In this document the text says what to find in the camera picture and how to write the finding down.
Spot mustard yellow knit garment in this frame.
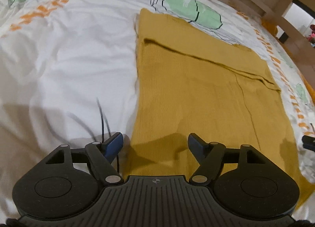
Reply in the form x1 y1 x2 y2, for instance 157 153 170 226
121 9 314 203

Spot pink red clothes pile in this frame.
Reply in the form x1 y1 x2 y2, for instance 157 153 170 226
307 24 315 44

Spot white patterned duvet cover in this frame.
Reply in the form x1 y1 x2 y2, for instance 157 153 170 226
1 0 314 222

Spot yellow fitted sheet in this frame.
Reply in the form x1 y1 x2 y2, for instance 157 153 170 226
260 18 278 37

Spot black cable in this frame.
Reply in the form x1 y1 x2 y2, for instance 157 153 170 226
66 97 121 172

